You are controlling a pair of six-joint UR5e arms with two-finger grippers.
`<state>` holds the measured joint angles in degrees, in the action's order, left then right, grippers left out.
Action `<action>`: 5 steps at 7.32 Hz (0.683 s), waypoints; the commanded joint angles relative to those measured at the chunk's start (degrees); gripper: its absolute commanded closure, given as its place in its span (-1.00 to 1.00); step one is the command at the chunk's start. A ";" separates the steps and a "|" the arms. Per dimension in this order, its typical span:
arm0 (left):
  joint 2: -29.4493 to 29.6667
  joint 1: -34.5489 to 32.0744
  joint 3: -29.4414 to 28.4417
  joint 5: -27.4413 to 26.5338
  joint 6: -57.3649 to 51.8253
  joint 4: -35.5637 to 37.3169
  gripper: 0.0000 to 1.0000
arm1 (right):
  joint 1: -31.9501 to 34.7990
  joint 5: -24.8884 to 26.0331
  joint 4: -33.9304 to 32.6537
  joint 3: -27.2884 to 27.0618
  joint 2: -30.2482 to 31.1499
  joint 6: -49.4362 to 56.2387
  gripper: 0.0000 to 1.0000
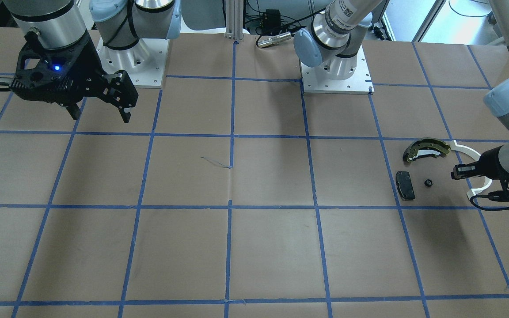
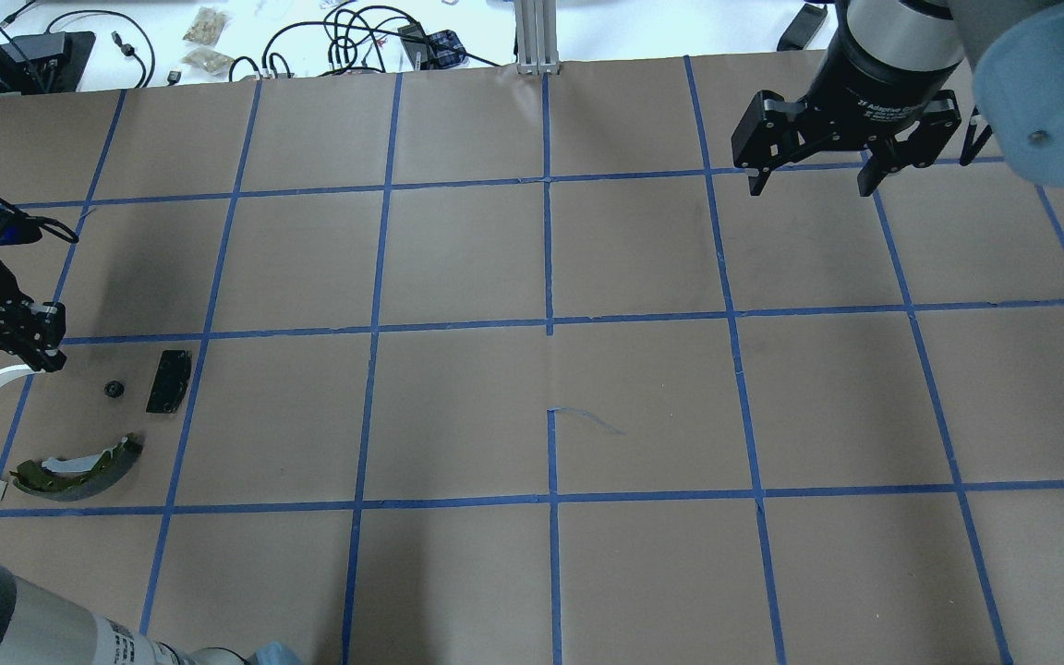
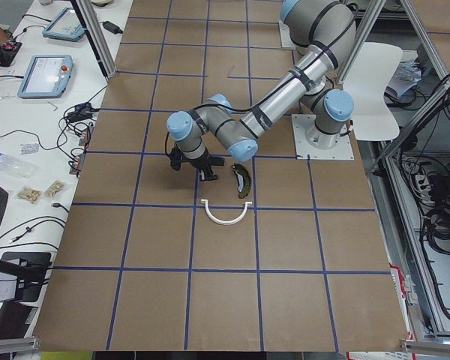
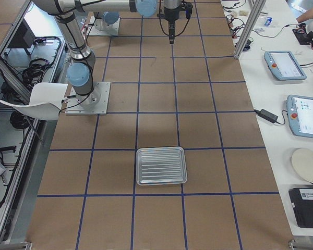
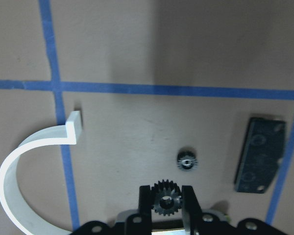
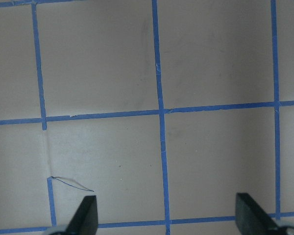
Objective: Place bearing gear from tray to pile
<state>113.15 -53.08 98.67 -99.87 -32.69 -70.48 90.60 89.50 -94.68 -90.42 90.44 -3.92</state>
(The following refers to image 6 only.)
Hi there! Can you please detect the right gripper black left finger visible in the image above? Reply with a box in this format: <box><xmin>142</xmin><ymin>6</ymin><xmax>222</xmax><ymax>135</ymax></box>
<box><xmin>66</xmin><ymin>195</ymin><xmax>98</xmax><ymax>235</ymax></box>

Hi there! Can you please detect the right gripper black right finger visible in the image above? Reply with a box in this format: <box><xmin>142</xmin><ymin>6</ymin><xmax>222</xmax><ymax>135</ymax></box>
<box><xmin>235</xmin><ymin>193</ymin><xmax>279</xmax><ymax>235</ymax></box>

